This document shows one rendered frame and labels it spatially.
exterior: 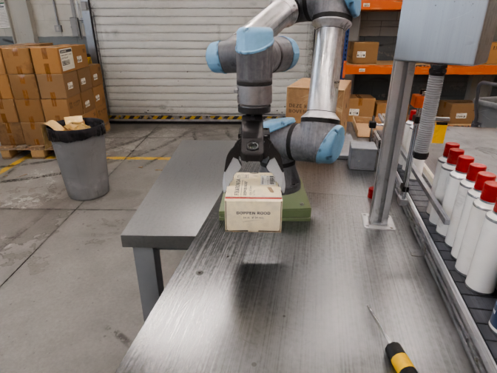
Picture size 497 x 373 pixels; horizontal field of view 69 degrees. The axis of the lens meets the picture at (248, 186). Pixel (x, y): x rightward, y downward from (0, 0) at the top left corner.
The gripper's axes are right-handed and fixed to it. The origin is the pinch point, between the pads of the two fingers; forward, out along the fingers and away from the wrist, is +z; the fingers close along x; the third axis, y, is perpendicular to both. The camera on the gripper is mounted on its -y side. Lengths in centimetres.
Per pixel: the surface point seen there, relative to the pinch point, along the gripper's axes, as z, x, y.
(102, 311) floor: 99, 79, 69
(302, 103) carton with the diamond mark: -6, -20, 79
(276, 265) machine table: 17.5, -5.6, -3.2
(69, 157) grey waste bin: 57, 147, 192
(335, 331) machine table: 17.9, -15.9, -23.6
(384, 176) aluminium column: 1.8, -35.4, 16.2
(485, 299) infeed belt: 13, -45, -20
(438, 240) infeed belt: 12.5, -45.3, 1.0
